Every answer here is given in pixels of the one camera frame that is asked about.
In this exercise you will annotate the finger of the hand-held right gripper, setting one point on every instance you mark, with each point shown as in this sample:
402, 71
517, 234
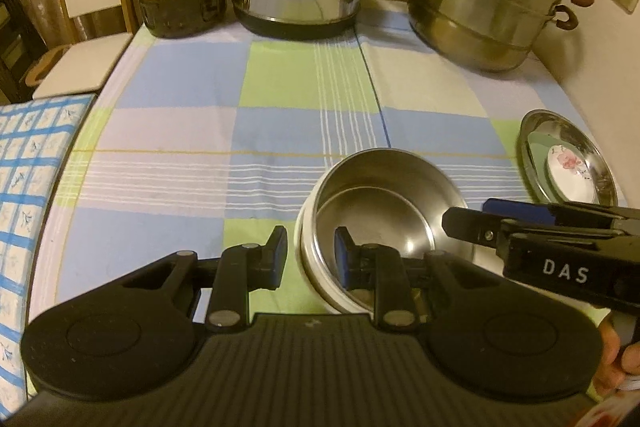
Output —
515, 208
470, 227

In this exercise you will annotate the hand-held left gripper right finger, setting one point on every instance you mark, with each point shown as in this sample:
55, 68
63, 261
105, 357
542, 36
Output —
342, 257

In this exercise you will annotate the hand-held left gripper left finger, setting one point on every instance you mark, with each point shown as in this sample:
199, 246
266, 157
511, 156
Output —
278, 257

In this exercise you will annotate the stainless steel bowl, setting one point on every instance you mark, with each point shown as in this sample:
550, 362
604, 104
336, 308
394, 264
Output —
390, 217

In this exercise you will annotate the white floral dish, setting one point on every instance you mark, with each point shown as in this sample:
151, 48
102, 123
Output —
570, 177

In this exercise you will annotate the large stainless steel plate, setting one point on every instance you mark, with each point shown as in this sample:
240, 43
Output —
597, 157

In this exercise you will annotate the person's right hand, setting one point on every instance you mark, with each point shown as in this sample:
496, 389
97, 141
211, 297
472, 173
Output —
612, 367

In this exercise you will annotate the plaid blue green tablecloth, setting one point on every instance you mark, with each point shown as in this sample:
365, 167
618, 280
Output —
200, 132

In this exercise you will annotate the blue white grid cloth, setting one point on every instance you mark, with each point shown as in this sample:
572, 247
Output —
30, 187

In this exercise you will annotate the white wooden chair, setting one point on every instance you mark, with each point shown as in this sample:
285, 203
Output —
85, 57

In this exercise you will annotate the dark shelf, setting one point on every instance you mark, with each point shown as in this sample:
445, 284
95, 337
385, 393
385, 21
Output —
12, 57

